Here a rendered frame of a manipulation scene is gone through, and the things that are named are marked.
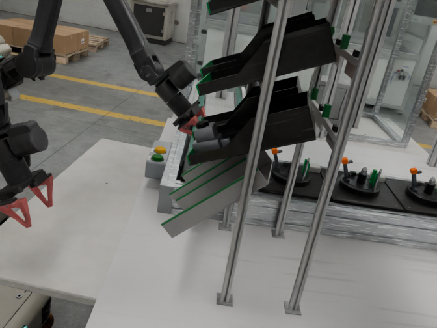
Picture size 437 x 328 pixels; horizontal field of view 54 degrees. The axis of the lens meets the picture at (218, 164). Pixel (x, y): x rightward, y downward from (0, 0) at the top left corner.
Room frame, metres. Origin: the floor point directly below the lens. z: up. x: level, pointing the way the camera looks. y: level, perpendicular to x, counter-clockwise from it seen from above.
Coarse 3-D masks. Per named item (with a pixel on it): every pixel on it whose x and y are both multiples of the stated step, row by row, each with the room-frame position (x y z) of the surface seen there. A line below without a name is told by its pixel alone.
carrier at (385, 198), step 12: (336, 180) 1.39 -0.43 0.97; (348, 180) 1.35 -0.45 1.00; (360, 180) 1.35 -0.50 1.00; (372, 180) 1.38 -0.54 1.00; (384, 180) 1.45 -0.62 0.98; (336, 192) 1.30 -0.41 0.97; (348, 192) 1.31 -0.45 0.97; (360, 192) 1.30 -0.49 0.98; (372, 192) 1.30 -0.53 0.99; (384, 192) 1.36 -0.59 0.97; (360, 204) 1.24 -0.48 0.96; (372, 204) 1.25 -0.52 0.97; (384, 204) 1.26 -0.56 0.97; (396, 204) 1.28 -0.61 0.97
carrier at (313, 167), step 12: (288, 168) 1.38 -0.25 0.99; (300, 168) 1.40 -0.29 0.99; (312, 168) 1.43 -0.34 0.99; (276, 180) 1.31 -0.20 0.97; (300, 180) 1.30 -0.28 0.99; (312, 180) 1.36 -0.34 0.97; (264, 192) 1.23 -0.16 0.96; (276, 192) 1.23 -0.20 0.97; (300, 192) 1.25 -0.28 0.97; (312, 192) 1.27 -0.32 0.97
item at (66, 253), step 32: (96, 160) 1.46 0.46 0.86; (128, 160) 1.50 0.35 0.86; (64, 192) 1.19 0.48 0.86; (96, 192) 1.22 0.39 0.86; (128, 192) 1.26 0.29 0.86; (32, 224) 0.99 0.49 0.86; (64, 224) 1.02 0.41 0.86; (96, 224) 1.04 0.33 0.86; (0, 256) 0.84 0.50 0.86; (32, 256) 0.86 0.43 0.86; (64, 256) 0.88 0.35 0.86; (96, 256) 0.90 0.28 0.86; (32, 288) 0.77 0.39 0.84; (64, 288) 0.77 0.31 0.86; (96, 288) 0.78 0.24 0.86
